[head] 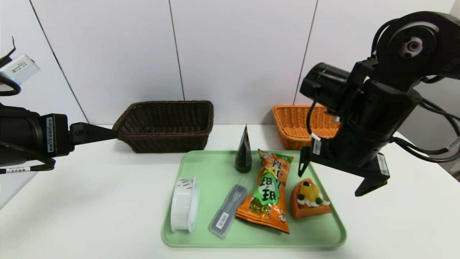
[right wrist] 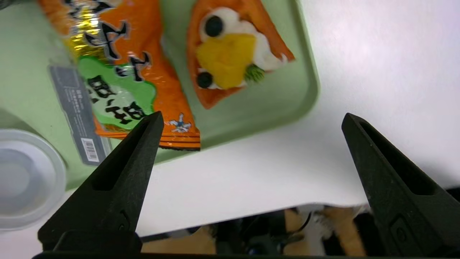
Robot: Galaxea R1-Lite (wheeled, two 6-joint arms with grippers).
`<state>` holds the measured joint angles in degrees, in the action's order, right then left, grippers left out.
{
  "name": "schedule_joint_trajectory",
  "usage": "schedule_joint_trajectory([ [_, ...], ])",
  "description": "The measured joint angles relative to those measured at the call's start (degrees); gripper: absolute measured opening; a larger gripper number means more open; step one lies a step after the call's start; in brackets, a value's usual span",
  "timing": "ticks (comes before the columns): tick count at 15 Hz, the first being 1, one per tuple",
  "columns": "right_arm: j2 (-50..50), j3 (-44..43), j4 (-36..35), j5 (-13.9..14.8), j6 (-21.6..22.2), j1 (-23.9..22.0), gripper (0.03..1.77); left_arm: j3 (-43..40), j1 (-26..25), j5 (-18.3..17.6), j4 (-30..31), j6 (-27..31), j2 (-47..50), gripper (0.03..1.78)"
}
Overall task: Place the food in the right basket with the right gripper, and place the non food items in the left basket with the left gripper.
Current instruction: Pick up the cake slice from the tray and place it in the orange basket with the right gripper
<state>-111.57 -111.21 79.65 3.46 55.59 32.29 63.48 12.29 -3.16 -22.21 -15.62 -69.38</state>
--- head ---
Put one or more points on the toy cake slice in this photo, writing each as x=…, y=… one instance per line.
x=305, y=208

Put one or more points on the white tape roll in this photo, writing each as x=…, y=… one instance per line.
x=181, y=208

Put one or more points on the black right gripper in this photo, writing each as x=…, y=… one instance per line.
x=345, y=163

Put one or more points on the grey translucent slim case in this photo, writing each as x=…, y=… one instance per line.
x=228, y=210

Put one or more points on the dark brown wicker basket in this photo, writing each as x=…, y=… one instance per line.
x=165, y=144

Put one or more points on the orange snack bag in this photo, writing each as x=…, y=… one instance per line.
x=267, y=190

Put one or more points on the dark green squeeze tube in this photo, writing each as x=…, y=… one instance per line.
x=243, y=158

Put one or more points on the orange wicker basket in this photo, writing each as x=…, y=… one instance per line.
x=291, y=126

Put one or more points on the light green plastic tray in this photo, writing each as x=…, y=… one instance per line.
x=215, y=169

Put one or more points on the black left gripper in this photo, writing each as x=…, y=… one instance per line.
x=54, y=134

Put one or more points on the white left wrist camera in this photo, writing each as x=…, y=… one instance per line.
x=19, y=68

